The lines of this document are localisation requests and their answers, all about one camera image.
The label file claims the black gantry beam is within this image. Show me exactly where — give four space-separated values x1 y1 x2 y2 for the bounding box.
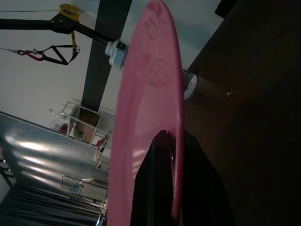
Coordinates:
0 14 118 44

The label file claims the black pillar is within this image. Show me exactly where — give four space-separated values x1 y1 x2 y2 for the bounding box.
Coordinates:
80 0 133 112

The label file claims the white shelf unit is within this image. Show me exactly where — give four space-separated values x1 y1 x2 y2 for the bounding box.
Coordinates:
60 99 114 149

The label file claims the wire dish rack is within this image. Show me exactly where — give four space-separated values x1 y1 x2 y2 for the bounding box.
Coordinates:
61 175 109 206

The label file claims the white box device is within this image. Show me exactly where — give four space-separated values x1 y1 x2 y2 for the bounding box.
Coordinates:
104 40 129 72

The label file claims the red carabiner hook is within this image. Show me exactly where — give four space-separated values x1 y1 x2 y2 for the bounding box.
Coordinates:
17 49 46 62

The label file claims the black strap handle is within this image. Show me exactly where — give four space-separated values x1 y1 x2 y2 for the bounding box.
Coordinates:
38 44 81 66

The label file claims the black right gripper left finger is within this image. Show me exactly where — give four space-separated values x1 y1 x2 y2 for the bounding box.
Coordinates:
130 129 176 226

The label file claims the yellow hoist pulley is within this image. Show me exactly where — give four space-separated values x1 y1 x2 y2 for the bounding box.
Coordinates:
58 3 81 22

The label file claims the stainless steel counter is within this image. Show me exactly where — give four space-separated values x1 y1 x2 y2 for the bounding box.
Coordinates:
0 111 111 190

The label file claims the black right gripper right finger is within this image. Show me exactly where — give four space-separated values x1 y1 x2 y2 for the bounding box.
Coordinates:
180 131 236 226

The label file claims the pink plastic plate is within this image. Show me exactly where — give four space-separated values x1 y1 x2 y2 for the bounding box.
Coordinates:
106 0 185 226

